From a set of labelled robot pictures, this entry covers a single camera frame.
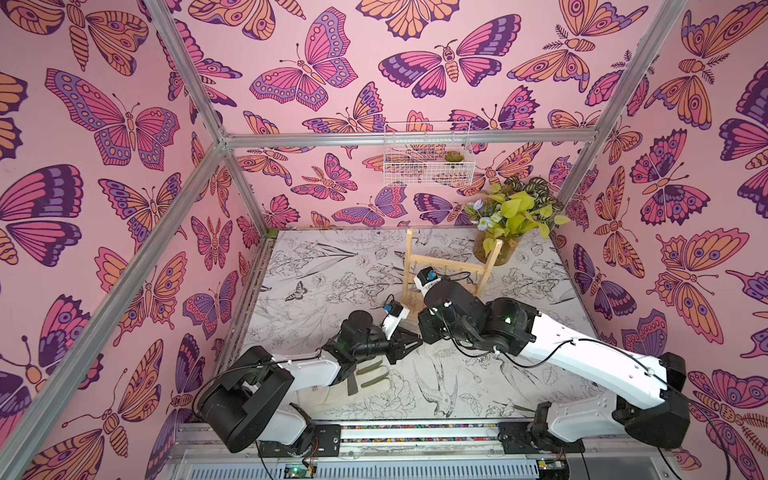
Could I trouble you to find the white green work glove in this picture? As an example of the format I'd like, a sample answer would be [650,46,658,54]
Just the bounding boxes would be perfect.
[311,357,391,408]

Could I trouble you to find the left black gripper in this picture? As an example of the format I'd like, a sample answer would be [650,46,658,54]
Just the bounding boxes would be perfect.
[351,329,422,367]

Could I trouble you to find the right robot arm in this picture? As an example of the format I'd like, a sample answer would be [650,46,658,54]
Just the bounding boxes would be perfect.
[414,277,690,450]

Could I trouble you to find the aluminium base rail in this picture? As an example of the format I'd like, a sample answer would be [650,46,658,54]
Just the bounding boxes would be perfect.
[159,419,676,479]

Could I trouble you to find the potted green plant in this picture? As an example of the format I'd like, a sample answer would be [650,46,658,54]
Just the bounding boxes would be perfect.
[463,177,571,266]

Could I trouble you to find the wooden jewelry display stand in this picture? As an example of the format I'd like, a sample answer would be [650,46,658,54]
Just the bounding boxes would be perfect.
[398,227,504,311]

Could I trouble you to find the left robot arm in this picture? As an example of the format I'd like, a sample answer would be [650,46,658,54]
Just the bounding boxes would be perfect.
[193,307,423,456]

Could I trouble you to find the small succulent in basket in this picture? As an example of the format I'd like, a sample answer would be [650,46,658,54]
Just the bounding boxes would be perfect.
[444,151,464,163]

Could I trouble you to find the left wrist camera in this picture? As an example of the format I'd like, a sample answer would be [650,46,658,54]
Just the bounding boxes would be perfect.
[381,300,410,340]

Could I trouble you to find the white wire basket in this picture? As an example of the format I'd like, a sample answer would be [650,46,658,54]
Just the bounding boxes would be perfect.
[380,122,476,189]

